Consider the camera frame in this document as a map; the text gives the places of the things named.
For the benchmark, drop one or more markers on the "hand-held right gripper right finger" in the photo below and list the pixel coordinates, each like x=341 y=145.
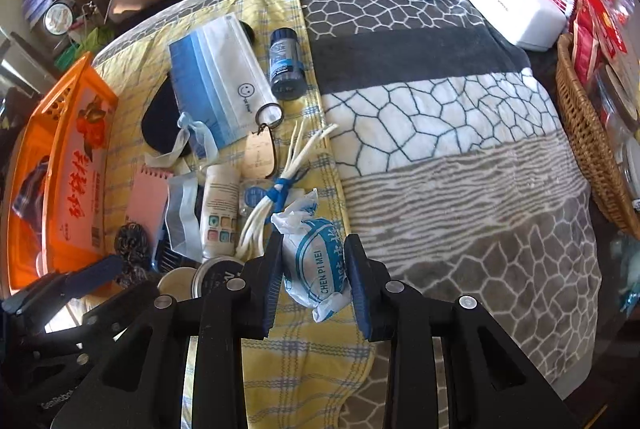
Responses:
x=359 y=291

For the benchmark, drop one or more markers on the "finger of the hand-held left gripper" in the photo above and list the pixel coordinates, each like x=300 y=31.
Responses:
x=122 y=301
x=95 y=274

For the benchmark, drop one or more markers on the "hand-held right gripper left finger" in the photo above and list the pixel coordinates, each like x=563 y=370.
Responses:
x=267 y=281

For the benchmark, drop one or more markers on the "white blue candy packet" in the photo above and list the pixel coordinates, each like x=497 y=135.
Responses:
x=310 y=259

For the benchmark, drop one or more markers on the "black round tin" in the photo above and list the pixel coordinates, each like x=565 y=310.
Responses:
x=217 y=276

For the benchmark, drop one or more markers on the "black blue hairbrush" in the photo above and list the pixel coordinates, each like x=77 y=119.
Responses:
x=167 y=256

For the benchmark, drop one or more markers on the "white tube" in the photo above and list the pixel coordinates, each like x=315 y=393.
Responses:
x=220 y=204

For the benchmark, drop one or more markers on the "navy knit cloth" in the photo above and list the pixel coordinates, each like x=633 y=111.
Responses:
x=157 y=119

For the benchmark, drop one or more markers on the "orange plastic basket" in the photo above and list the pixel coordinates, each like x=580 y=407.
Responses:
x=45 y=109

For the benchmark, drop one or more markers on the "blue white zip bag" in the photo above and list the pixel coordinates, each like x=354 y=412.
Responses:
x=220 y=74

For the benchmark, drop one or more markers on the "dark patterned scrunchie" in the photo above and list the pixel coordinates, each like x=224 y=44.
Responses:
x=132 y=244

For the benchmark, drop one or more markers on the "yellow plaid cloth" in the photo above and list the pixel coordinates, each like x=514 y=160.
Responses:
x=300 y=359

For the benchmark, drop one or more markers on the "small clear round packet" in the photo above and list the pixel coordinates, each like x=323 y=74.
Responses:
x=255 y=198

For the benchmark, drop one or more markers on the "pink card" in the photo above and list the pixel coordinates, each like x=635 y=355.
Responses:
x=145 y=199

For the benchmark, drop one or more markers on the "grey patterned blanket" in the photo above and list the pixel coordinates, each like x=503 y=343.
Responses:
x=450 y=134

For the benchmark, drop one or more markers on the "dark blue bottle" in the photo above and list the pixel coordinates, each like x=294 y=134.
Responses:
x=286 y=64

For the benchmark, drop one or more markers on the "green bag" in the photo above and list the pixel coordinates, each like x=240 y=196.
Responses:
x=85 y=41

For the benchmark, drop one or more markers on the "round cookie tin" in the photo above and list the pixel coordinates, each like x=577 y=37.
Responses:
x=59 y=18

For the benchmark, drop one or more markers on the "wicker basket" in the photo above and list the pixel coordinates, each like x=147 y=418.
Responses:
x=575 y=124

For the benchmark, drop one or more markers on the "white box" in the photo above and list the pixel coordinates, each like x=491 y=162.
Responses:
x=515 y=4

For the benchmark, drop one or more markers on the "pile of red snack packets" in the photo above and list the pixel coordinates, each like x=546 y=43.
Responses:
x=595 y=19

